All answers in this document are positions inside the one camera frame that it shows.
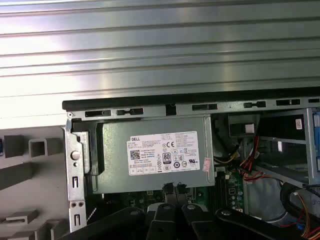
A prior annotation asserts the black cable loop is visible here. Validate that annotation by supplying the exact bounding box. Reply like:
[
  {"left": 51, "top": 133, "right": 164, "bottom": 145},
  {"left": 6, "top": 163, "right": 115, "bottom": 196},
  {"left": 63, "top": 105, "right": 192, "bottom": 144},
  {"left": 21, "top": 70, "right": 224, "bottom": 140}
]
[{"left": 279, "top": 181, "right": 320, "bottom": 240}]

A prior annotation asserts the grey optical drive cage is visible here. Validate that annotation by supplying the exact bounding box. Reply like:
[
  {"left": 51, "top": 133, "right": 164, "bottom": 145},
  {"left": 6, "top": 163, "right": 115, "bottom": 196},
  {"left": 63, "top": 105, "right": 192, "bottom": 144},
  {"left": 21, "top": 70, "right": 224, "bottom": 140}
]
[{"left": 258, "top": 107, "right": 320, "bottom": 187}]

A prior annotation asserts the black open PC case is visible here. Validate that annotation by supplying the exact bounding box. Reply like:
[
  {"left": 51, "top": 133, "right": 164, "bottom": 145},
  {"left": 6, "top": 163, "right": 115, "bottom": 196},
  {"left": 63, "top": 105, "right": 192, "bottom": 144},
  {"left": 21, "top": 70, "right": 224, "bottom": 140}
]
[{"left": 61, "top": 87, "right": 320, "bottom": 240}]

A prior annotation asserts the grey power supply unit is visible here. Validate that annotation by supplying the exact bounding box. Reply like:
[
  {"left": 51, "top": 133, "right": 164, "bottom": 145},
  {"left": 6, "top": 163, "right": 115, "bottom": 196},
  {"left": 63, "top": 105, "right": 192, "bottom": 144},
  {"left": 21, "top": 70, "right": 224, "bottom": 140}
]
[{"left": 92, "top": 115, "right": 216, "bottom": 195}]

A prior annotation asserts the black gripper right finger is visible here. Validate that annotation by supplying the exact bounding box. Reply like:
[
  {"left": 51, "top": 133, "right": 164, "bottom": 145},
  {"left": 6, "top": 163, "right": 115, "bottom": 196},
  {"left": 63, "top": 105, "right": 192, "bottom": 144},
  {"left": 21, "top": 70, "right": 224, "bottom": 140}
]
[{"left": 175, "top": 184, "right": 301, "bottom": 240}]

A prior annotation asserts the orange yellow power wire bundle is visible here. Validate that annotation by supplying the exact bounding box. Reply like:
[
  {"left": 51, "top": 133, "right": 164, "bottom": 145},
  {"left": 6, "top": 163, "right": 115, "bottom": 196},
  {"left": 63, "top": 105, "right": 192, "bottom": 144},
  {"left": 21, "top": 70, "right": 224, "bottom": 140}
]
[{"left": 213, "top": 136, "right": 266, "bottom": 182}]

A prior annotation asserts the blue plastic drive latch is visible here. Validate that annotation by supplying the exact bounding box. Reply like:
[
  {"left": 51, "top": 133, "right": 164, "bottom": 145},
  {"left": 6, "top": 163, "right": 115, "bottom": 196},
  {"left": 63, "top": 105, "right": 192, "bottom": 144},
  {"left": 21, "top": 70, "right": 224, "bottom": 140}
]
[{"left": 311, "top": 107, "right": 320, "bottom": 173}]

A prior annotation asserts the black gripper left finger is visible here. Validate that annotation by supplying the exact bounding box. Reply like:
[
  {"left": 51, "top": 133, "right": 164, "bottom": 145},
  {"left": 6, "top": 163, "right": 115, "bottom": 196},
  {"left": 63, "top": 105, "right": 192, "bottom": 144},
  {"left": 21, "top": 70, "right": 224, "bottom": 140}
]
[{"left": 58, "top": 182, "right": 179, "bottom": 240}]

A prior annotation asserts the green motherboard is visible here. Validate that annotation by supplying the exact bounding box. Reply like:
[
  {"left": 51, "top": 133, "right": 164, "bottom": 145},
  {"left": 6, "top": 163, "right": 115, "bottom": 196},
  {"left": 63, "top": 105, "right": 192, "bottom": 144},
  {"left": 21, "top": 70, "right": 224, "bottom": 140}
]
[{"left": 101, "top": 172, "right": 246, "bottom": 218}]

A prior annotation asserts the grey parts rack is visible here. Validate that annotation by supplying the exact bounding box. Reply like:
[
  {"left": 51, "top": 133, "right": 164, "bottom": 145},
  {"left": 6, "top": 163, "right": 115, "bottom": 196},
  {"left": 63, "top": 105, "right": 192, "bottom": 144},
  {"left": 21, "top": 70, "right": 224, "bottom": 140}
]
[{"left": 0, "top": 124, "right": 71, "bottom": 240}]

